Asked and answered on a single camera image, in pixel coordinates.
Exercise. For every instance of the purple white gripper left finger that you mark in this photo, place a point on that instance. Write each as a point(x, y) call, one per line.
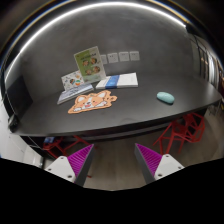
point(75, 167)

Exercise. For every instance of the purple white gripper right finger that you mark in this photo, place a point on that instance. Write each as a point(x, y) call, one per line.
point(155, 166)

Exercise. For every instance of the teal computer mouse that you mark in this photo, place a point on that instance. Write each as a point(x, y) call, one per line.
point(165, 97)

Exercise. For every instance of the orange corgi mouse pad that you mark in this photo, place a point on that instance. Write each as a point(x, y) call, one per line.
point(92, 101)

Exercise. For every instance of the red chair left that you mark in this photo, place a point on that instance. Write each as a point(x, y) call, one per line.
point(58, 146)

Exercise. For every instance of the red chair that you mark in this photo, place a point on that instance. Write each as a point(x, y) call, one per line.
point(58, 146)
point(190, 131)

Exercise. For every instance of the red chair right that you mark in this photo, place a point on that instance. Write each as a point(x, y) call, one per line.
point(190, 131)

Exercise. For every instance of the grey flat book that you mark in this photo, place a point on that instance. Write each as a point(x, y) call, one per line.
point(74, 92)

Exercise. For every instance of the small illustrated leaning book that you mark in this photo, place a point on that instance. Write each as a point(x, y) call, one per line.
point(72, 80)

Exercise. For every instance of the black monitor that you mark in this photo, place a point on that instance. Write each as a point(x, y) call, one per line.
point(19, 97)

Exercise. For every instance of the white blue flat book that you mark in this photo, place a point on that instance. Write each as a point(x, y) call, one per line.
point(118, 81)

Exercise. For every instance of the green standing children's book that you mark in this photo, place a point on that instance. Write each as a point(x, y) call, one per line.
point(90, 65)

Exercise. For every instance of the white wall socket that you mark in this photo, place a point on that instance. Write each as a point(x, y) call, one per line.
point(134, 55)
point(104, 59)
point(112, 57)
point(124, 56)

